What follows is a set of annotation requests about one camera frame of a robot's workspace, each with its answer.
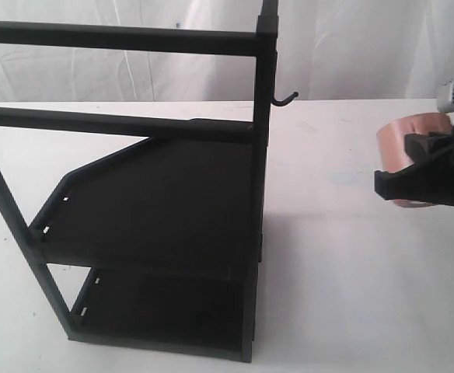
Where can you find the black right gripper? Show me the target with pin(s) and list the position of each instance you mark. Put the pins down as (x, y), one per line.
(430, 181)

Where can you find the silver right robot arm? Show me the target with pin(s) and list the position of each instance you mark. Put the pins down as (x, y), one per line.
(417, 154)

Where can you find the white backdrop curtain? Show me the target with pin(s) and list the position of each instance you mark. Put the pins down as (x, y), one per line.
(326, 50)

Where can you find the black rack hook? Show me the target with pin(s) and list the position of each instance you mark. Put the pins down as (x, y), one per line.
(286, 101)

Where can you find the black metal shelf rack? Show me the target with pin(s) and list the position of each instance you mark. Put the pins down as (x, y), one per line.
(155, 246)

